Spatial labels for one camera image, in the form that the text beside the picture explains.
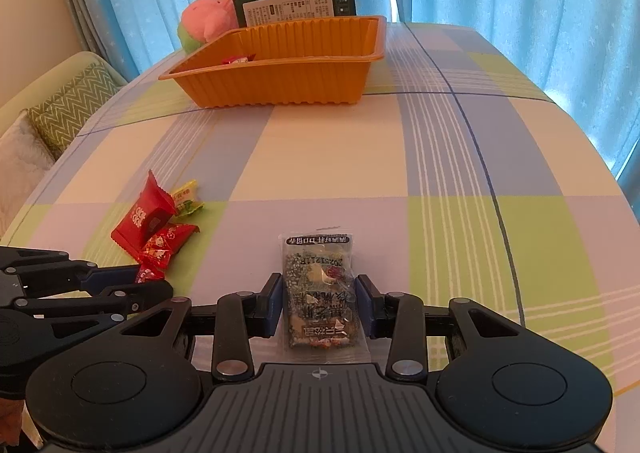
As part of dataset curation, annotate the small red candy packet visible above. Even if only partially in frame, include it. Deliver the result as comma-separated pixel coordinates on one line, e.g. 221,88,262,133
136,265,165,284

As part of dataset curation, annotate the clear dark snack packet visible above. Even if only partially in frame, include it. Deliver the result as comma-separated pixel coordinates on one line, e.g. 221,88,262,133
282,232,361,350

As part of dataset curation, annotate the large red snack packet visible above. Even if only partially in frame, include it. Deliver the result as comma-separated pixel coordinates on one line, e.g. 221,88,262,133
111,172,177,260

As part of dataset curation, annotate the yellow green candy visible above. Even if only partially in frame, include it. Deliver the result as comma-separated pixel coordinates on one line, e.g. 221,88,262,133
171,180,204,218

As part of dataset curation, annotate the white cushion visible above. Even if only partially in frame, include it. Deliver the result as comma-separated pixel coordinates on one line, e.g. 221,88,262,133
0,111,54,234

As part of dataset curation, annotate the checkered tablecloth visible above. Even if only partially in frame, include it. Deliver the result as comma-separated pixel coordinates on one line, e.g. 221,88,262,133
0,21,640,453

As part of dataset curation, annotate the green zigzag cushion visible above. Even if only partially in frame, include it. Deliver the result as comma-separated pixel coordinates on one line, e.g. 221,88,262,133
27,63,122,160

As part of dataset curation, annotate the light green sofa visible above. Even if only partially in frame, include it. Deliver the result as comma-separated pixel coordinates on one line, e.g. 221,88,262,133
1,51,127,135

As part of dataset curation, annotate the orange plastic tray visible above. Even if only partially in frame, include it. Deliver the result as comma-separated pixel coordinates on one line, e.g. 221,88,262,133
160,16,386,109

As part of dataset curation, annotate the pink green plush toy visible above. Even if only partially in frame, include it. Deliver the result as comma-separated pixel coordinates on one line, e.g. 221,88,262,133
177,0,239,54

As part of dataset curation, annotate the dark green box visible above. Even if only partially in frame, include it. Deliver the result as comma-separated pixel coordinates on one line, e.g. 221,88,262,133
233,0,357,28

